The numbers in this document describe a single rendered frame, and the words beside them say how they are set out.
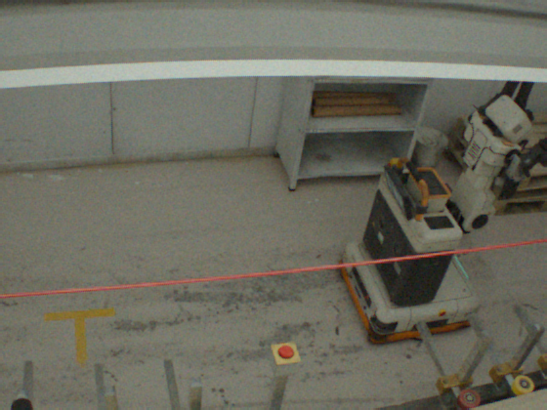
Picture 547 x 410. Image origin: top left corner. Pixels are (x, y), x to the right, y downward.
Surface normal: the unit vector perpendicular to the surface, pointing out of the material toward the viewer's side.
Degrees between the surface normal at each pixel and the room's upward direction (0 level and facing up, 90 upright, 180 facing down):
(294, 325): 0
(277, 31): 61
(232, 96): 90
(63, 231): 0
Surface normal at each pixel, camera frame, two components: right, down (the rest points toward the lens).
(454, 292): 0.13, -0.76
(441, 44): 0.29, 0.19
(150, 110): 0.26, 0.65
